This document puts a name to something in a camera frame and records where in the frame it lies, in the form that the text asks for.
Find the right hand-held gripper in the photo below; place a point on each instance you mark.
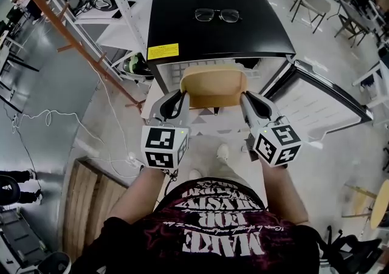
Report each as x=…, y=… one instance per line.
x=278, y=145

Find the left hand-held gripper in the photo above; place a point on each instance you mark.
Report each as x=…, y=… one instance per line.
x=159, y=148

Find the black mini fridge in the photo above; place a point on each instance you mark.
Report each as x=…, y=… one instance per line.
x=218, y=39

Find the person's left forearm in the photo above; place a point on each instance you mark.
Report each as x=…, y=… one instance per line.
x=136, y=193

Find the person's right forearm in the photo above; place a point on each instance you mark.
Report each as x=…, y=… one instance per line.
x=279, y=190

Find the white wire fridge shelf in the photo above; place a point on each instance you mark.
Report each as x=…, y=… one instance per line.
x=174, y=70

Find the black cloth bundle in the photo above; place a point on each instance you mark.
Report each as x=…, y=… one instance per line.
x=246, y=63

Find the person's right white shoe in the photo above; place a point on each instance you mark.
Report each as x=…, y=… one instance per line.
x=222, y=154

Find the person's white shoe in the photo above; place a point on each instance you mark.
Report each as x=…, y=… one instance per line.
x=222, y=154
x=195, y=174

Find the white power strip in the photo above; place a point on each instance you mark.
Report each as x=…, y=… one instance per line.
x=135, y=159

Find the green black helmet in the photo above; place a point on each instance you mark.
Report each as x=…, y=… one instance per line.
x=133, y=64

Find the yellow warning sticker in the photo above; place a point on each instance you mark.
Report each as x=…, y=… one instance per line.
x=163, y=51

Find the person's left white shoe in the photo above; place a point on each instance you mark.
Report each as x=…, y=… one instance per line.
x=195, y=174

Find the person's beige shorts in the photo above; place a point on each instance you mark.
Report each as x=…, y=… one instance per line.
x=228, y=172

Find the black rimmed eyeglasses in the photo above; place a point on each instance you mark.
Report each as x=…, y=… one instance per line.
x=203, y=15

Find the black tablet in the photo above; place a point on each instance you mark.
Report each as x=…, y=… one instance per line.
x=123, y=10

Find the brown wooden coat rack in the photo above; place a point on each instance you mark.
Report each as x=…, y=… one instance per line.
x=76, y=42

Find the grey chair black legs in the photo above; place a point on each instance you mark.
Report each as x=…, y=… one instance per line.
x=316, y=4

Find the wooden pallet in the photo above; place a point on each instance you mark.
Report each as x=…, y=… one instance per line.
x=91, y=206

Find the dark cluttered desk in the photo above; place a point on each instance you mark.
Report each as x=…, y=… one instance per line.
x=355, y=17

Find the person's black red printed t-shirt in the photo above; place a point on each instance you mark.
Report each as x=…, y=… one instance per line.
x=170, y=251

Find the round wooden stool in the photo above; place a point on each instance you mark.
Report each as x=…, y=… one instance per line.
x=380, y=206

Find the black office chair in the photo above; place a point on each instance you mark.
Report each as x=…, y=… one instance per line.
x=349, y=248

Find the white desk black legs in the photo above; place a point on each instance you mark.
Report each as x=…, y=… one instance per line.
x=12, y=54

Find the white grey helmet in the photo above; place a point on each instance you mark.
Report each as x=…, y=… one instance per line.
x=54, y=263

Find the dark grey treadmill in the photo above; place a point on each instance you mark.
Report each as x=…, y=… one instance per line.
x=21, y=236

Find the white frame table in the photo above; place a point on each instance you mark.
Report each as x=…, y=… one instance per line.
x=373, y=84

